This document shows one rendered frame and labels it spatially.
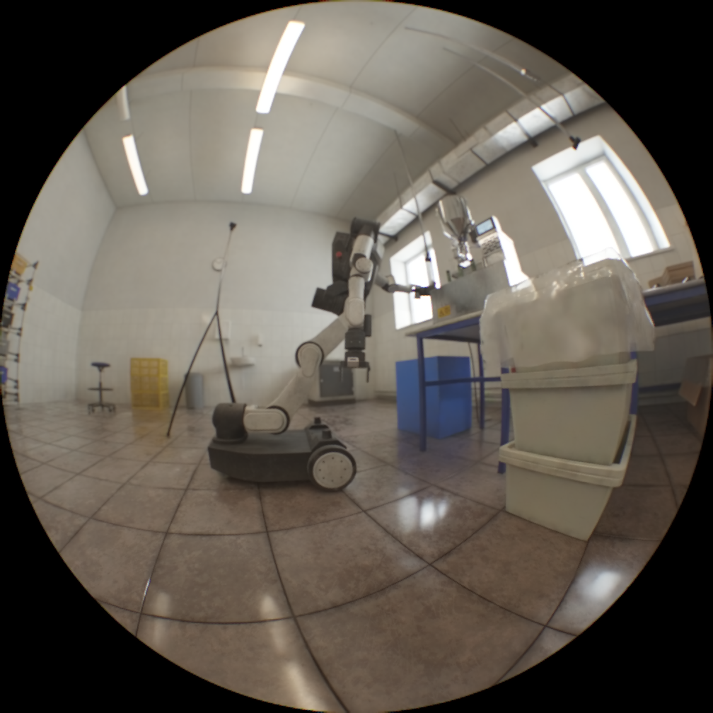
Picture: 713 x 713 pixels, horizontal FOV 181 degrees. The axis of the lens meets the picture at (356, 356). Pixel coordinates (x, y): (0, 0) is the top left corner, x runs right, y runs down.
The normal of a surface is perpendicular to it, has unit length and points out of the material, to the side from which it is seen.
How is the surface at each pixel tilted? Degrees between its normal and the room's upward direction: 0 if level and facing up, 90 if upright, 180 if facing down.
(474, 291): 90
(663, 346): 90
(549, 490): 96
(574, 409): 96
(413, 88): 180
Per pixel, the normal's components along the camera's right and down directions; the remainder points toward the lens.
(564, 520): -0.94, 0.11
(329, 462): 0.28, -0.10
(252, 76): 0.04, 0.99
